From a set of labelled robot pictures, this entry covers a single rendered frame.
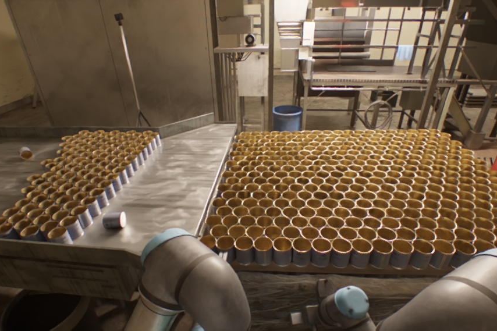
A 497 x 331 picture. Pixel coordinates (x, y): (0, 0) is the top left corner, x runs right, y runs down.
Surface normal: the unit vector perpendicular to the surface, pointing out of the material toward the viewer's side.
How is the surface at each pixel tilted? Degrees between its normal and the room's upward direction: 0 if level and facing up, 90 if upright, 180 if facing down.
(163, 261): 41
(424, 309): 49
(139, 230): 0
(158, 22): 90
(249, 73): 90
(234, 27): 90
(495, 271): 12
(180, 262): 22
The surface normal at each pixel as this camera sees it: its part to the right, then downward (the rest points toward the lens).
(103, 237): -0.03, -0.87
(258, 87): -0.10, 0.49
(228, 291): 0.59, -0.40
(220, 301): 0.32, -0.23
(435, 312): -0.66, -0.68
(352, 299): 0.15, -0.61
